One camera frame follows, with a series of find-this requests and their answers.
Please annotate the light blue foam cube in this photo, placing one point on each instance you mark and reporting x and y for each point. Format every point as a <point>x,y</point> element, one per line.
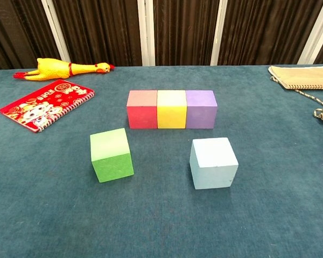
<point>212,164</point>

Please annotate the green foam cube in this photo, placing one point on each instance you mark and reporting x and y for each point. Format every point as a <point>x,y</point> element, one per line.
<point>111,158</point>

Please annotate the red spiral notebook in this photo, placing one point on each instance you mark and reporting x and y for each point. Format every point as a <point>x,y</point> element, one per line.
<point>45,104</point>

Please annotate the purple foam cube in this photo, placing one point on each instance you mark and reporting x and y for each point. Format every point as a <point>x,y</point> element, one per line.
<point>200,113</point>

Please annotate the yellow foam cube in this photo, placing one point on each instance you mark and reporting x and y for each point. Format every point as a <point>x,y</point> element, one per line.
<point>171,115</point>

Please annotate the dark brown curtain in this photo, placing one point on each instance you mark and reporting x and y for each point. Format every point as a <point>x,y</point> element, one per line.
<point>105,32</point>

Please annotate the white partition frame post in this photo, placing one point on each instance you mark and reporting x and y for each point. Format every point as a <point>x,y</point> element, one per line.
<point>218,32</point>
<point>317,32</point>
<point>145,32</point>
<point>54,29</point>

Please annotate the yellow rubber chicken toy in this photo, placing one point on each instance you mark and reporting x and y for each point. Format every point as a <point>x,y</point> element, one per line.
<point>53,69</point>

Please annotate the red foam cube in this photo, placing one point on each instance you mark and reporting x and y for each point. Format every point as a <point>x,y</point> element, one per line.
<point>141,115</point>

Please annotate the brown kraft spiral notebook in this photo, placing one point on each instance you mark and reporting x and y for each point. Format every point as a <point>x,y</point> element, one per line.
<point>304,76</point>

